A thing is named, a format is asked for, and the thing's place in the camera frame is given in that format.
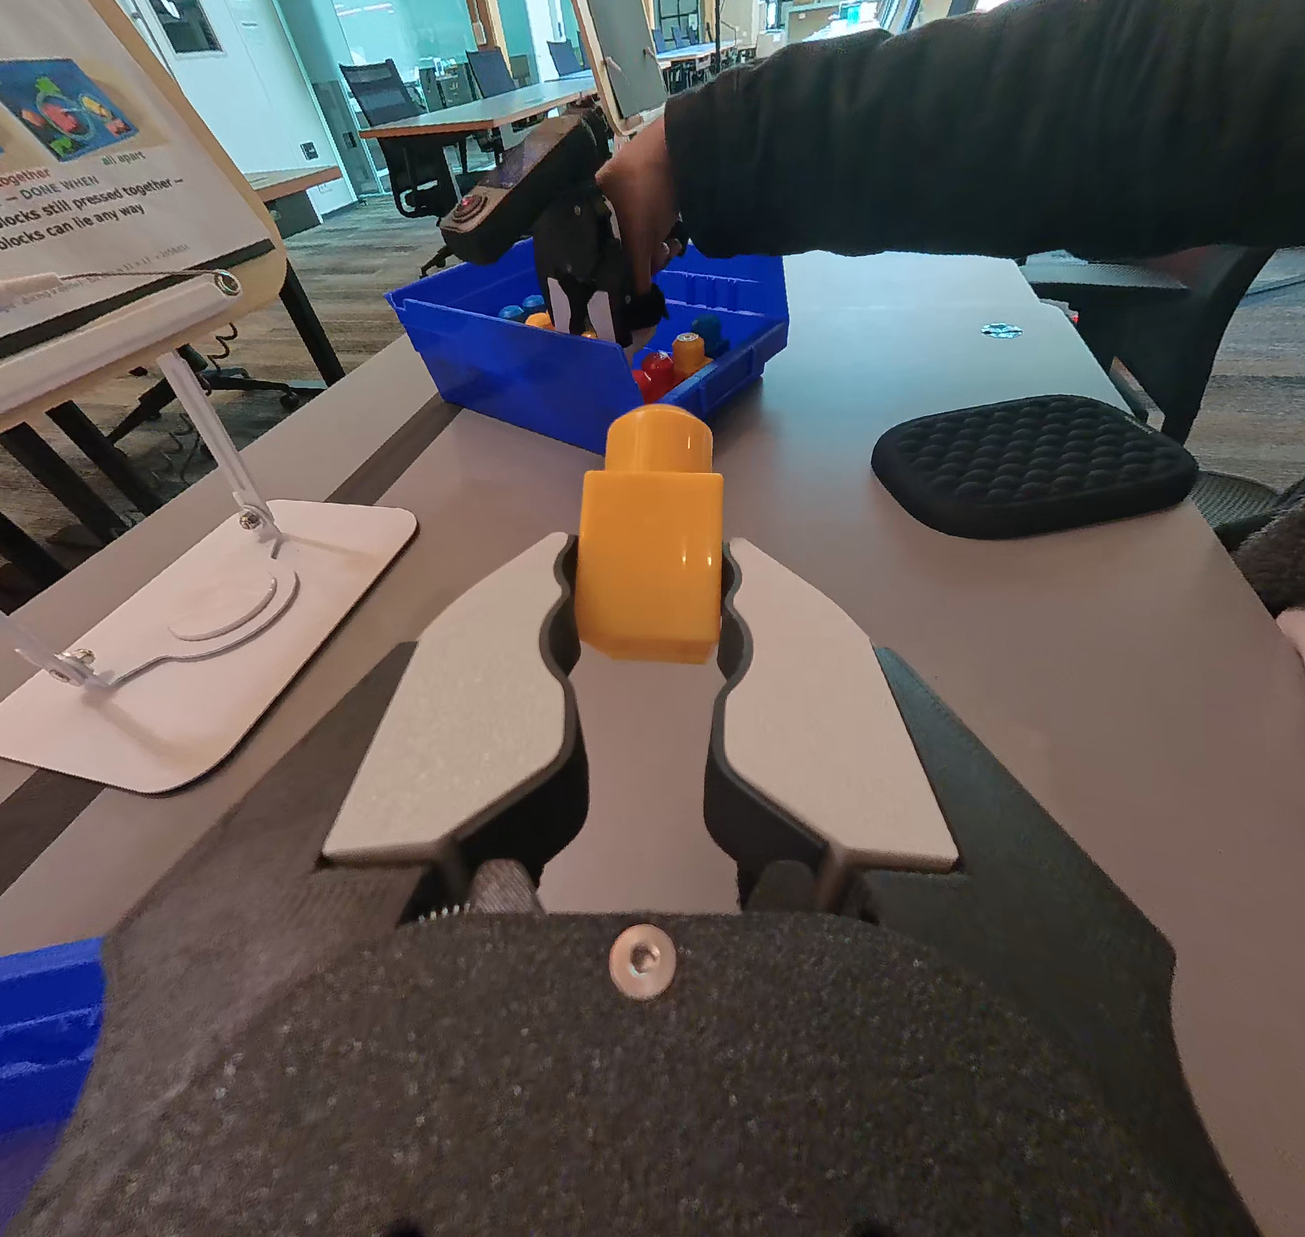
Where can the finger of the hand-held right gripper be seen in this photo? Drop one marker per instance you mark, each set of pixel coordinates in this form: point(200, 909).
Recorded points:
point(560, 303)
point(607, 318)

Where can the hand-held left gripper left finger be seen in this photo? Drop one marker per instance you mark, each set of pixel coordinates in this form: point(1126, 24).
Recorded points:
point(459, 727)

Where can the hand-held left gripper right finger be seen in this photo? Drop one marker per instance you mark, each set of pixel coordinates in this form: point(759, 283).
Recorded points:
point(825, 727)

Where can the cluster of mega blocks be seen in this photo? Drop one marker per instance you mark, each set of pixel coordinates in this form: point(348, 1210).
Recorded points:
point(688, 349)

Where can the blue plastic bin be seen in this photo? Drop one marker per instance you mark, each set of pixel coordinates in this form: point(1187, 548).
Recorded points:
point(46, 1033)
point(489, 370)

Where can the orange mega block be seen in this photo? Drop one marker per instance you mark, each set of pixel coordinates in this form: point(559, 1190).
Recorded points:
point(647, 564)

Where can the person's right hand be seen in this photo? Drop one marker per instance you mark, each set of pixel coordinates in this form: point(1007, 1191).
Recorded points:
point(643, 196)

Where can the white display stand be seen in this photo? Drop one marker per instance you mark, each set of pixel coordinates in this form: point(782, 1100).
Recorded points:
point(255, 594)

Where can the black textured pad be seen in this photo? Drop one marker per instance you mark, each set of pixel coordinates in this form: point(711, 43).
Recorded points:
point(1030, 467)

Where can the small round sticker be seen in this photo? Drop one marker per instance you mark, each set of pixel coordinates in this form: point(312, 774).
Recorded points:
point(1002, 329)

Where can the black fleece jacket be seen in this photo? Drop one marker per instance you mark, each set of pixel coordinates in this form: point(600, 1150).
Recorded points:
point(1274, 543)

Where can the black mesh office chair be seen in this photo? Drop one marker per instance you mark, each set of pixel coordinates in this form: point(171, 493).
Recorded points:
point(1173, 339)

